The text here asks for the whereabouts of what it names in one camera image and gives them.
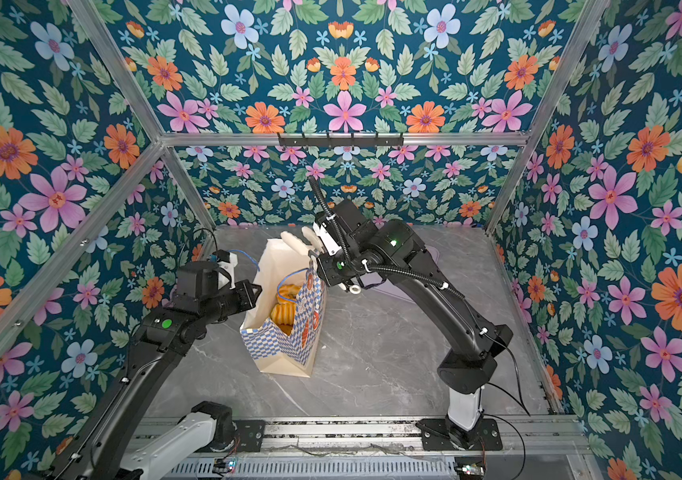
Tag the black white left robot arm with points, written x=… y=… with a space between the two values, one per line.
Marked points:
x=206 y=294

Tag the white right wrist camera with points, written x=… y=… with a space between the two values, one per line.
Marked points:
x=330 y=245

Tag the blue checkered paper bag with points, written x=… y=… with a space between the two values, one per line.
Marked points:
x=282 y=332

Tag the aluminium frame profile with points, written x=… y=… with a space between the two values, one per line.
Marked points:
x=92 y=97

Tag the black hook rail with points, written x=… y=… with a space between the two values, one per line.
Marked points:
x=327 y=140

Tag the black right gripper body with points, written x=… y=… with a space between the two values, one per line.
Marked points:
x=341 y=267

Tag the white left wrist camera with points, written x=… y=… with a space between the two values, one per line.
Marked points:
x=227 y=262

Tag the long ridged baguette bread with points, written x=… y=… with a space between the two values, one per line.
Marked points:
x=283 y=315

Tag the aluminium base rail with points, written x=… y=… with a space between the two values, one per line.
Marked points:
x=405 y=447

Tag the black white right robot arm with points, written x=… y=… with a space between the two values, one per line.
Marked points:
x=354 y=246

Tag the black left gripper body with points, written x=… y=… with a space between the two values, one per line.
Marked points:
x=228 y=302

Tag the golden glazed bread loaf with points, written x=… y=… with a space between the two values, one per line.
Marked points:
x=288 y=293

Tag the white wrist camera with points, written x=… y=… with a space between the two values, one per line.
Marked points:
x=227 y=262
x=330 y=245

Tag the lilac plastic tray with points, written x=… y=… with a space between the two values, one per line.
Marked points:
x=408 y=272

